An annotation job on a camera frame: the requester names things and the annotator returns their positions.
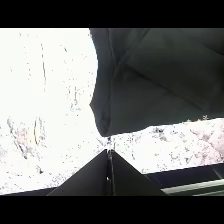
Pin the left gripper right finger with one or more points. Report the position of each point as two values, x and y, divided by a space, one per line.
130 181

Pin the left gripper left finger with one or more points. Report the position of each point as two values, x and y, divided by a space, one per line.
90 180

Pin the black garment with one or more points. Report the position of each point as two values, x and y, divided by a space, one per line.
156 83

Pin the silver frame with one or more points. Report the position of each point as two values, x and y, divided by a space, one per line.
193 188

